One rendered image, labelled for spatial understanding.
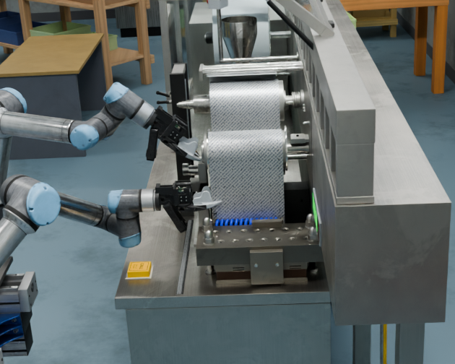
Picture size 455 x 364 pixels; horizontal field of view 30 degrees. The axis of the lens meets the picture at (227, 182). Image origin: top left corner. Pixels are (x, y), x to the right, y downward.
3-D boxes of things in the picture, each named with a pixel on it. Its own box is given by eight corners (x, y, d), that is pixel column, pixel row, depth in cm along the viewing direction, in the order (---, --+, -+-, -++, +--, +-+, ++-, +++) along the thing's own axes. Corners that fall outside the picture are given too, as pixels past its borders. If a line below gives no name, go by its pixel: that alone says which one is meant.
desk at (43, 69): (112, 107, 758) (104, 32, 733) (89, 157, 642) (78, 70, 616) (40, 110, 760) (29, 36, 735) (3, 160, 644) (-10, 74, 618)
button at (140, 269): (130, 268, 278) (129, 261, 277) (152, 267, 278) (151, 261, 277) (127, 278, 271) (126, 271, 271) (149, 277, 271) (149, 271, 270)
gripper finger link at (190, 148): (208, 152, 270) (184, 135, 269) (196, 166, 272) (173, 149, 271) (209, 149, 273) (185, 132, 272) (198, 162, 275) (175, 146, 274)
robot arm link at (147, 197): (142, 215, 274) (145, 205, 281) (156, 215, 273) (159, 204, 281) (140, 194, 271) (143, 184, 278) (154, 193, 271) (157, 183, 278)
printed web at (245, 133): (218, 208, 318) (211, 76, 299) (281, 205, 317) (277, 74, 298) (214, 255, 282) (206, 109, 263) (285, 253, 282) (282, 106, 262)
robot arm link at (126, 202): (112, 209, 282) (109, 185, 278) (145, 208, 281) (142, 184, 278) (108, 219, 274) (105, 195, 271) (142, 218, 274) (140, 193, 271)
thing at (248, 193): (212, 222, 278) (209, 170, 271) (284, 219, 278) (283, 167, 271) (212, 223, 278) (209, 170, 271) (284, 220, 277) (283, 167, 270)
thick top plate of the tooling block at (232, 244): (199, 243, 277) (198, 226, 274) (322, 238, 275) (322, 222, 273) (196, 266, 262) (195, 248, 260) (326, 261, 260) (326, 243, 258)
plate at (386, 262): (279, 33, 482) (278, -20, 471) (328, 31, 481) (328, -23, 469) (326, 326, 195) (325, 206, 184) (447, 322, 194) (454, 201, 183)
